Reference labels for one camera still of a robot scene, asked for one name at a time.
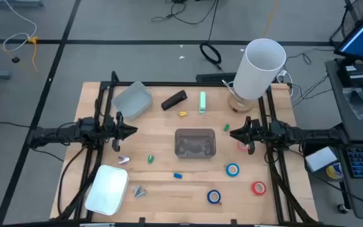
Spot pink tape roll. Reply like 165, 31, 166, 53
236, 141, 250, 153

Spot red tape roll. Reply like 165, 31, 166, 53
251, 181, 267, 196

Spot white floor cable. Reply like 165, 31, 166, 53
2, 0, 38, 53

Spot white power adapter cable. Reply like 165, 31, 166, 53
275, 68, 295, 98

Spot black stapler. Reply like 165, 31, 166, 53
161, 90, 188, 112

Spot yellow floor cable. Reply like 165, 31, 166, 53
0, 27, 40, 73

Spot smoky transparent plastic bin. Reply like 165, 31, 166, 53
174, 127, 217, 160

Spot black wire guard fan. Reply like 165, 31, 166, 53
329, 0, 363, 48

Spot light blue tape roll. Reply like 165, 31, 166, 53
226, 163, 241, 177

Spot mint green stapler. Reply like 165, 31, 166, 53
199, 91, 207, 114

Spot black power strip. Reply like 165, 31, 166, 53
195, 72, 238, 83

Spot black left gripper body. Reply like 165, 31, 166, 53
105, 112, 123, 153

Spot straight black floor cable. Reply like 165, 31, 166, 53
207, 0, 219, 44

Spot light grey plastic bin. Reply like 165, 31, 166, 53
111, 81, 154, 121

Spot white cardboard box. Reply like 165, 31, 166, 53
305, 146, 338, 173

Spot white shade wooden base lamp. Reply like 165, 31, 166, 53
227, 38, 287, 114

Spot white plastic bin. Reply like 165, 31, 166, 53
84, 164, 130, 216

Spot black mini computer box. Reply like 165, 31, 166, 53
337, 64, 363, 88

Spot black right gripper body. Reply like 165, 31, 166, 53
246, 116, 266, 155

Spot dark grey desk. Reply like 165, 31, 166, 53
325, 58, 363, 221

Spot orange hanging cable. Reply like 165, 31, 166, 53
262, 0, 279, 37

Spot coiled black cable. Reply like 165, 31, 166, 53
199, 42, 223, 71

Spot tangled black floor cables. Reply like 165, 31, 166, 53
151, 0, 219, 25

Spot clear plastic bag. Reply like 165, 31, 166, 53
342, 87, 363, 121

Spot dark blue tape roll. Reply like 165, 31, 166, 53
207, 189, 222, 205

